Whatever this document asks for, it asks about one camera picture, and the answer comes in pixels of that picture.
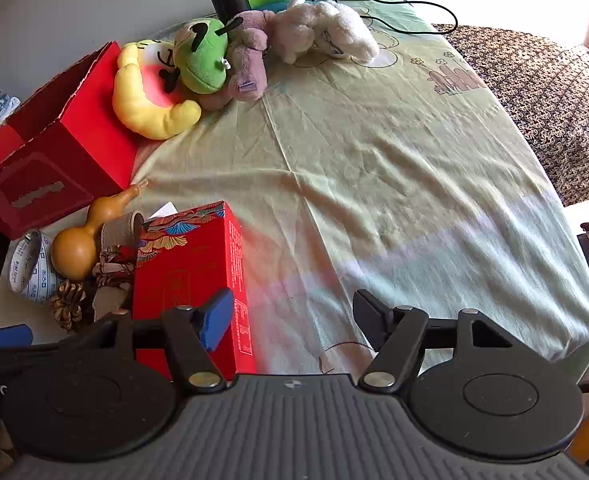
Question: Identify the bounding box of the green printed bedsheet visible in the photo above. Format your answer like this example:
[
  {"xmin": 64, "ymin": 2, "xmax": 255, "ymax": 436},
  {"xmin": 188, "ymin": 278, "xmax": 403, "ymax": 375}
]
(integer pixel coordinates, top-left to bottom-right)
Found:
[{"xmin": 0, "ymin": 0, "xmax": 589, "ymax": 386}]

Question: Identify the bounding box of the purple plush toy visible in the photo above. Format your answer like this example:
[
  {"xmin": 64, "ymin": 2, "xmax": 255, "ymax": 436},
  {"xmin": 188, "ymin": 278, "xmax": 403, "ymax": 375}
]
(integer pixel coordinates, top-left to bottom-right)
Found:
[{"xmin": 202, "ymin": 9, "xmax": 276, "ymax": 111}]

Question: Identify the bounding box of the brown gourd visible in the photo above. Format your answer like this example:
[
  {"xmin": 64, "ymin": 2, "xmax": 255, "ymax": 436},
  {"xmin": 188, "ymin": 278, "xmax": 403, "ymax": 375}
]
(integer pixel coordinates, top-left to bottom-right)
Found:
[{"xmin": 50, "ymin": 180, "xmax": 150, "ymax": 281}]

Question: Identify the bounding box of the white plush toy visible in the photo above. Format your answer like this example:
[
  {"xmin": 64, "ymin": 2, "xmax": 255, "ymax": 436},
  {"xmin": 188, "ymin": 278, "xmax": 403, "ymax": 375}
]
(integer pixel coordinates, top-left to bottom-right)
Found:
[{"xmin": 268, "ymin": 0, "xmax": 380, "ymax": 65}]

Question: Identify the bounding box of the black cable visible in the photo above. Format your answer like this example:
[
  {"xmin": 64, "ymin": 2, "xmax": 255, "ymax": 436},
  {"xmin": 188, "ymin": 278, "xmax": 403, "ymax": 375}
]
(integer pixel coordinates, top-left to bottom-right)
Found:
[{"xmin": 312, "ymin": 0, "xmax": 459, "ymax": 37}]

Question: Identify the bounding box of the large red cardboard box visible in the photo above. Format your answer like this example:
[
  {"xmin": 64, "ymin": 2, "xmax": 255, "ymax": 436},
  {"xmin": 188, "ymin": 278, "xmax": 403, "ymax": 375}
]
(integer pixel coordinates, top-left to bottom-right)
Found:
[{"xmin": 0, "ymin": 41, "xmax": 146, "ymax": 241}]

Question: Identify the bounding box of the brown patterned blanket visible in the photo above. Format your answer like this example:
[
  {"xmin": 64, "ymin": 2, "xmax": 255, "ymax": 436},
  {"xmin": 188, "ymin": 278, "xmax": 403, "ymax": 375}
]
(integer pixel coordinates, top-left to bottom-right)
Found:
[{"xmin": 431, "ymin": 23, "xmax": 589, "ymax": 207}]

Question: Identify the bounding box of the red white patterned cloth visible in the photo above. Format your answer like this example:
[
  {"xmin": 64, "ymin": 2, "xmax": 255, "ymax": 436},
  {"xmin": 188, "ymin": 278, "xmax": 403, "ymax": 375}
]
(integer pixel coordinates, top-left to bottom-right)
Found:
[{"xmin": 91, "ymin": 245, "xmax": 138, "ymax": 322}]

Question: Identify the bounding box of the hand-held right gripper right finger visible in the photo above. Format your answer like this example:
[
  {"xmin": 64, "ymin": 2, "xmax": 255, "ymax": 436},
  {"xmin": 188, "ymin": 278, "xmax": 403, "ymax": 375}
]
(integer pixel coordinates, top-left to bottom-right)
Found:
[{"xmin": 351, "ymin": 288, "xmax": 516, "ymax": 391}]

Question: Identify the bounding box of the red patterned gift box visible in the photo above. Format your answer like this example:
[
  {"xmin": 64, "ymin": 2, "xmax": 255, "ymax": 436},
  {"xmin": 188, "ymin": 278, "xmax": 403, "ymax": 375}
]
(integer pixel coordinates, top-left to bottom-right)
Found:
[{"xmin": 132, "ymin": 201, "xmax": 258, "ymax": 382}]

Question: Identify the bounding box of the yellow plush toy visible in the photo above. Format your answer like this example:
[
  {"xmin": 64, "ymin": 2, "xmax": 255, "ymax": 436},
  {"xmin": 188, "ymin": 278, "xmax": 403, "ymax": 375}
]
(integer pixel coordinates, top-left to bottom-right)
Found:
[{"xmin": 112, "ymin": 40, "xmax": 203, "ymax": 141}]

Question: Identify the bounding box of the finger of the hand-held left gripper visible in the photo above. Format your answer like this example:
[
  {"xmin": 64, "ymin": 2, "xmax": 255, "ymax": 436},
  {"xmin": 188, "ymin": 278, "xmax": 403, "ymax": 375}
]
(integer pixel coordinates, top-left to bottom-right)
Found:
[{"xmin": 0, "ymin": 323, "xmax": 66, "ymax": 422}]

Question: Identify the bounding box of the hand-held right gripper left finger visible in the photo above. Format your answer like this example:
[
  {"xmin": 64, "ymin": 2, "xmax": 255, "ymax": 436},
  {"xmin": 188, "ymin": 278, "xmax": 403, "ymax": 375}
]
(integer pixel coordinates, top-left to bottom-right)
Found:
[{"xmin": 58, "ymin": 289, "xmax": 236, "ymax": 395}]

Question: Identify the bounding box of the white paper slip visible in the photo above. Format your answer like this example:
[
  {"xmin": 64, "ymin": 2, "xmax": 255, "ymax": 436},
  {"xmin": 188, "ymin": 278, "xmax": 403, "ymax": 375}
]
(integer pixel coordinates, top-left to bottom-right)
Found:
[{"xmin": 146, "ymin": 202, "xmax": 179, "ymax": 222}]

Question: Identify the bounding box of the green frog plush toy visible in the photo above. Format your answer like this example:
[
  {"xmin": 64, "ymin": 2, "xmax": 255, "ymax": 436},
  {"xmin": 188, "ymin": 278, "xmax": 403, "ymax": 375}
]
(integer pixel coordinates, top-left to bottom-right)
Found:
[{"xmin": 158, "ymin": 16, "xmax": 245, "ymax": 95}]

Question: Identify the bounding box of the pine cone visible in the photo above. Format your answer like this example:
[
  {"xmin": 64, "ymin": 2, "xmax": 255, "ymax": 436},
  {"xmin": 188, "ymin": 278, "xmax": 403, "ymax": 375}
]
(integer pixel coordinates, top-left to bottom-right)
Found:
[{"xmin": 51, "ymin": 280, "xmax": 88, "ymax": 334}]

